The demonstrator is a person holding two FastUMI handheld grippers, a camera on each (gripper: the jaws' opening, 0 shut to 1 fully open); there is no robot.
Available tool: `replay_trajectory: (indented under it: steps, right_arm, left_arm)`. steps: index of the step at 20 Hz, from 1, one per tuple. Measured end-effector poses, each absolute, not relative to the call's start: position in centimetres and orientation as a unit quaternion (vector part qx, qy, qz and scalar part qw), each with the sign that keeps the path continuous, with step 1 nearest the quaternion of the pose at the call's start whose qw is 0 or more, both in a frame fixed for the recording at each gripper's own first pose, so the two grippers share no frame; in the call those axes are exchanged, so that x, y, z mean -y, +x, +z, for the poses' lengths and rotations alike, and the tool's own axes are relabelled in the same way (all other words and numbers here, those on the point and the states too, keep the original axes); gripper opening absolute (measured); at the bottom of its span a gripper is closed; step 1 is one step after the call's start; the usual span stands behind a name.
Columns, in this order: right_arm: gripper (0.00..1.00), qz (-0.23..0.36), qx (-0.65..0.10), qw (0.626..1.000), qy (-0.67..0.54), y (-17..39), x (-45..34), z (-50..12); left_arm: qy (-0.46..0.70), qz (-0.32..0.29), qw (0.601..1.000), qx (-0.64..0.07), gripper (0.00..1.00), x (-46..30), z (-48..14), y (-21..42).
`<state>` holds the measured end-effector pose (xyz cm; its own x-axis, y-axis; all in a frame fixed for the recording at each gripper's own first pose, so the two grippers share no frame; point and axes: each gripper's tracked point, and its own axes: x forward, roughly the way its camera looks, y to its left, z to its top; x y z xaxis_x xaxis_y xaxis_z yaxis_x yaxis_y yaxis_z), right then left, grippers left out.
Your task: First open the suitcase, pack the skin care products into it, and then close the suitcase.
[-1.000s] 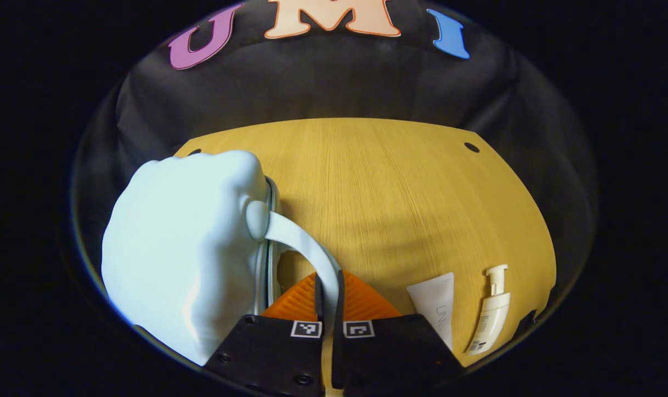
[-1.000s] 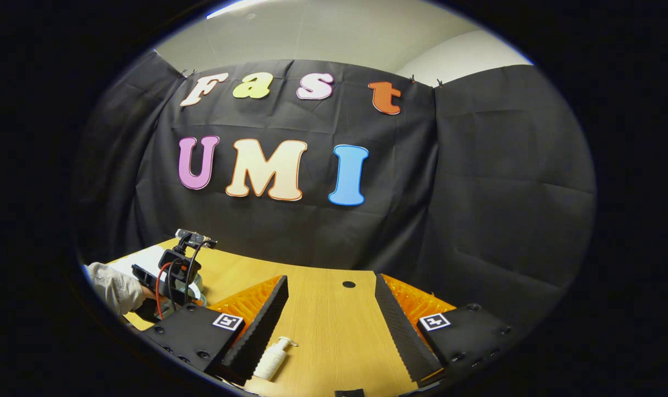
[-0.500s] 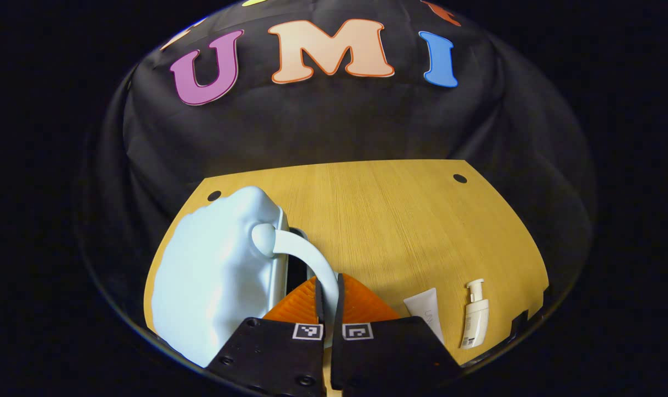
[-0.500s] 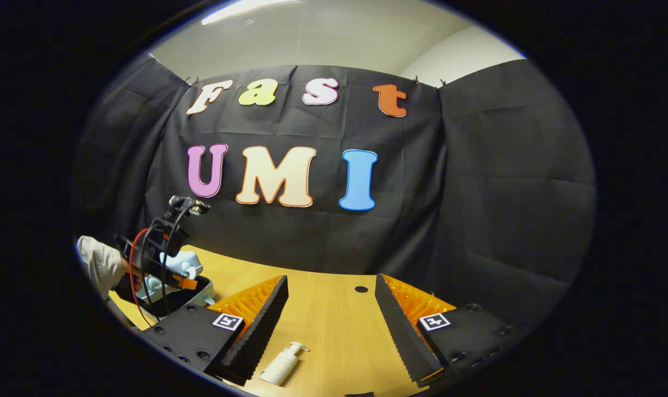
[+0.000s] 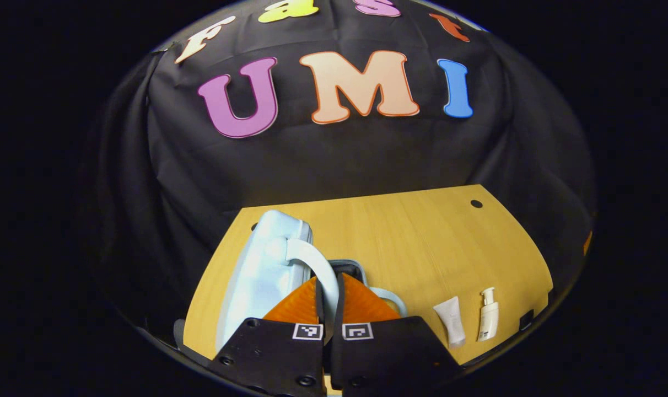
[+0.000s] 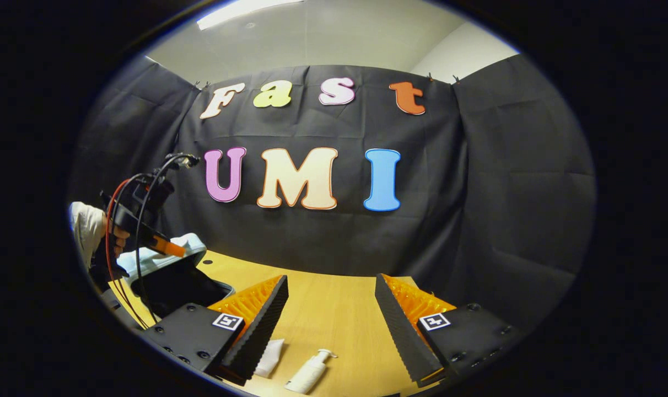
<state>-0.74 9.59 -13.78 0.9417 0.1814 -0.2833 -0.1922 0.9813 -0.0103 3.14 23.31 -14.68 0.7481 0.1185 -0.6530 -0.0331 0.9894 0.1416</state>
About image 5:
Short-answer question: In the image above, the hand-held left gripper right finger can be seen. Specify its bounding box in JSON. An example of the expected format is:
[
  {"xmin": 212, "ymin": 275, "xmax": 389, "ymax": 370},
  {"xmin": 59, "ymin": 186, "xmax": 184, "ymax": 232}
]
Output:
[{"xmin": 331, "ymin": 273, "xmax": 461, "ymax": 397}]

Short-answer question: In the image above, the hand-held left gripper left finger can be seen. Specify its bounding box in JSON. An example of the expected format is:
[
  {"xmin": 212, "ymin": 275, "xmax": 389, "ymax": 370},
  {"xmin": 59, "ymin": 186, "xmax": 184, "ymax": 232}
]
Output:
[{"xmin": 207, "ymin": 274, "xmax": 326, "ymax": 397}]

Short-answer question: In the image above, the light blue suitcase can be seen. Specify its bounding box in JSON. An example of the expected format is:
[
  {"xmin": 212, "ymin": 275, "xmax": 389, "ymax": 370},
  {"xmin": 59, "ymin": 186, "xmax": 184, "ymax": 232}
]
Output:
[{"xmin": 216, "ymin": 210, "xmax": 409, "ymax": 353}]

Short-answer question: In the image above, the white squeeze tube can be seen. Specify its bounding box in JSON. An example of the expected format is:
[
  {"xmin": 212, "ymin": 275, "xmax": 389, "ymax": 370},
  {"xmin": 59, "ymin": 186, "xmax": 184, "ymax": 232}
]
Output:
[{"xmin": 433, "ymin": 296, "xmax": 467, "ymax": 349}]

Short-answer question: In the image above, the white pump bottle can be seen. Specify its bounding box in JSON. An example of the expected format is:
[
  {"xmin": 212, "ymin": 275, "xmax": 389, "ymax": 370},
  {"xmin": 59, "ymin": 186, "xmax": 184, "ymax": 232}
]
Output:
[{"xmin": 477, "ymin": 287, "xmax": 500, "ymax": 342}]

